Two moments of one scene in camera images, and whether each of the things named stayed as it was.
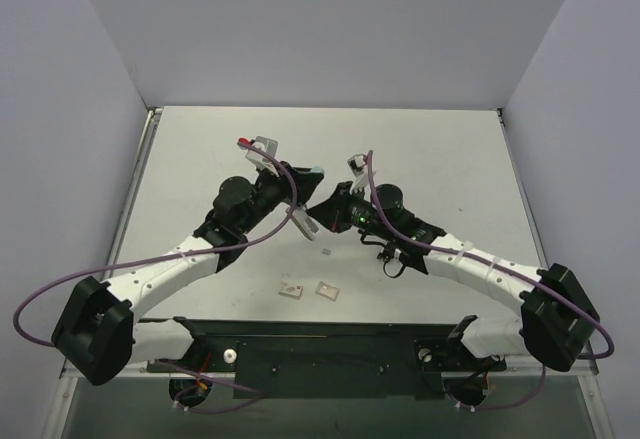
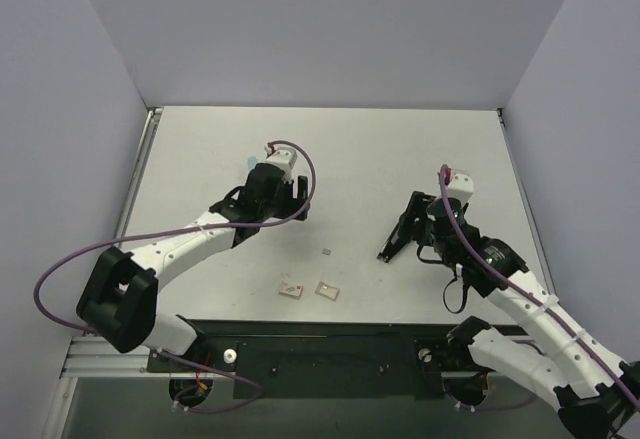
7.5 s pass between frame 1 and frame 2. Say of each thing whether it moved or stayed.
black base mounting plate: stayed
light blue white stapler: moved
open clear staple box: stayed
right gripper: moved
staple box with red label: stayed
